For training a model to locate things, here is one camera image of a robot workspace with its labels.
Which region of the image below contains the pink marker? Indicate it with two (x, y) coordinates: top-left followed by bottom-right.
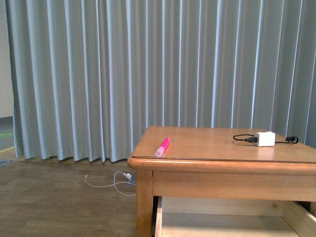
(155, 137), (170, 158)

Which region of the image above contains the wooden drawer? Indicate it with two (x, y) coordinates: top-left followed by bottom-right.
(153, 197), (316, 237)

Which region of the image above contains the open floor socket cover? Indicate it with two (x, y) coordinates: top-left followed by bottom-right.
(126, 173), (136, 186)

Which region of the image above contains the wooden nightstand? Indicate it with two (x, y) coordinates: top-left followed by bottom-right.
(128, 126), (316, 237)

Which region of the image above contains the grey pleated curtain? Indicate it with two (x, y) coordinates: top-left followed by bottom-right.
(2, 0), (316, 162)

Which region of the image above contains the white power adapter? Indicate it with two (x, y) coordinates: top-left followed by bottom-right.
(255, 131), (276, 147)

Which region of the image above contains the white charger cable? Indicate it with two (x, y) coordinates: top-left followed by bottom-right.
(84, 171), (137, 197)

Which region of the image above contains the black usb cable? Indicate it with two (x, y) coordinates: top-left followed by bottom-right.
(233, 134), (299, 144)

